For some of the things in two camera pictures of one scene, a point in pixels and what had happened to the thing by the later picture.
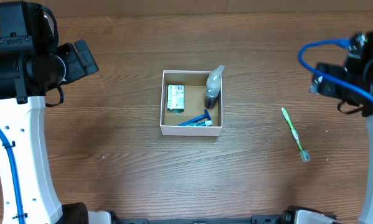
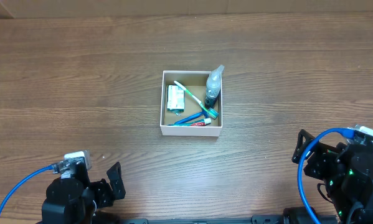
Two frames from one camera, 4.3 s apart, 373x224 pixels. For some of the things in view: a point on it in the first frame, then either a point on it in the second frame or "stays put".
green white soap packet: (175, 98) stays put
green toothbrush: (304, 154) to (210, 111)
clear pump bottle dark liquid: (213, 85) stays put
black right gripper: (327, 87) to (324, 156)
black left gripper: (68, 53) to (105, 197)
